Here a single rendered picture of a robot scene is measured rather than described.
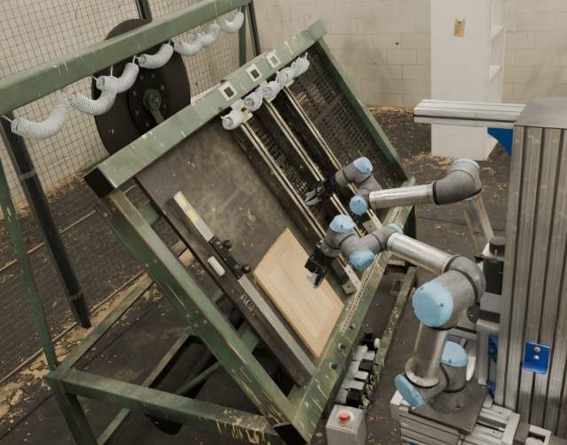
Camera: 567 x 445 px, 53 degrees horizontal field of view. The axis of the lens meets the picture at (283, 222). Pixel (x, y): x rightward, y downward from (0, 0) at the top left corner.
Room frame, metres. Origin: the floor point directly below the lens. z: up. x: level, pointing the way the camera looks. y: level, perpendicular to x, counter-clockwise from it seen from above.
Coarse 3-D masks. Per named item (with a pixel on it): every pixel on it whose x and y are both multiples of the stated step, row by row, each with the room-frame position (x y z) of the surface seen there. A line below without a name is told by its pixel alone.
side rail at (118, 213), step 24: (120, 192) 1.81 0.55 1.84; (120, 216) 1.77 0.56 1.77; (120, 240) 1.78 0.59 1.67; (144, 240) 1.73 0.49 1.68; (144, 264) 1.75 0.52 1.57; (168, 264) 1.71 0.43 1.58; (168, 288) 1.71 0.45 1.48; (192, 288) 1.70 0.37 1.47; (192, 312) 1.68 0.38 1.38; (216, 312) 1.68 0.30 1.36; (216, 336) 1.64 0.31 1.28; (240, 360) 1.60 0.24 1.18; (240, 384) 1.61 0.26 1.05; (264, 384) 1.57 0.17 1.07; (264, 408) 1.57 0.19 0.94; (288, 408) 1.56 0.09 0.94
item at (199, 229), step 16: (176, 208) 1.96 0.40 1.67; (192, 208) 1.98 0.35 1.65; (192, 224) 1.94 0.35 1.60; (208, 240) 1.92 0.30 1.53; (224, 272) 1.89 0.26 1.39; (240, 288) 1.86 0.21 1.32; (256, 304) 1.84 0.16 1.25; (272, 320) 1.83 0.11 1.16; (288, 336) 1.82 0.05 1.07; (288, 352) 1.79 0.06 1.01; (304, 368) 1.76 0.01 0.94
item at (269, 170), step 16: (224, 96) 2.49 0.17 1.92; (256, 96) 2.47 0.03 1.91; (240, 128) 2.49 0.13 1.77; (240, 144) 2.50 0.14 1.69; (256, 144) 2.48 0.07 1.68; (256, 160) 2.47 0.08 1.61; (272, 160) 2.48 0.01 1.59; (272, 176) 2.43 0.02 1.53; (288, 192) 2.40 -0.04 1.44; (288, 208) 2.41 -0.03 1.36; (304, 208) 2.41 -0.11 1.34; (304, 224) 2.38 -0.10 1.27; (352, 272) 2.32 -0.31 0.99; (352, 288) 2.27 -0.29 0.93
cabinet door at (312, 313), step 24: (288, 240) 2.25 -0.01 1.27; (264, 264) 2.05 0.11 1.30; (288, 264) 2.15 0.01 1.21; (264, 288) 1.96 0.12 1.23; (288, 288) 2.04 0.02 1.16; (312, 288) 2.14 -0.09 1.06; (288, 312) 1.94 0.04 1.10; (312, 312) 2.03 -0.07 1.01; (336, 312) 2.13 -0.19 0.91; (312, 336) 1.93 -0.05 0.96
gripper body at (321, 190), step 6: (324, 180) 2.26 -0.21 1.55; (330, 180) 2.20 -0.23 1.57; (318, 186) 2.24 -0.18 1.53; (324, 186) 2.22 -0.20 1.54; (330, 186) 2.22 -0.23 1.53; (336, 186) 2.23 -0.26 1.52; (318, 192) 2.22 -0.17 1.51; (324, 192) 2.21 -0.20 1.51; (330, 192) 2.22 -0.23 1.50; (318, 198) 2.21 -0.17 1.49
